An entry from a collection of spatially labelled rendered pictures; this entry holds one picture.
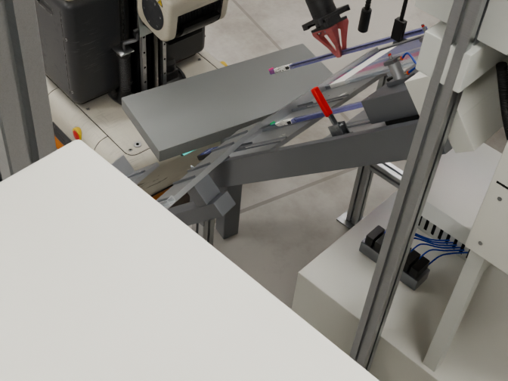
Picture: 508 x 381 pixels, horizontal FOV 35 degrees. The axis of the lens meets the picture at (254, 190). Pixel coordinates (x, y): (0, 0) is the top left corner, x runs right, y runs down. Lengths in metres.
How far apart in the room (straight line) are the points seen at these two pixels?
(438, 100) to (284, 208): 1.58
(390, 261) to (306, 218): 1.27
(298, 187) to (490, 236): 1.54
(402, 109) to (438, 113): 0.16
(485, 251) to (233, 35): 2.29
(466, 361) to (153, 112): 1.04
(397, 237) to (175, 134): 0.86
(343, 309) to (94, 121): 1.21
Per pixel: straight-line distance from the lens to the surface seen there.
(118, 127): 2.63
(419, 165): 1.33
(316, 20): 1.78
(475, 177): 2.13
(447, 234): 1.91
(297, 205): 2.79
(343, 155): 1.49
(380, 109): 1.44
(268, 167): 1.67
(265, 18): 3.64
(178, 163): 2.59
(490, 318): 1.84
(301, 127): 1.80
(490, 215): 1.36
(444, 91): 1.23
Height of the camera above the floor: 2.04
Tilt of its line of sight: 46 degrees down
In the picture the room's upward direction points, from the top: 6 degrees clockwise
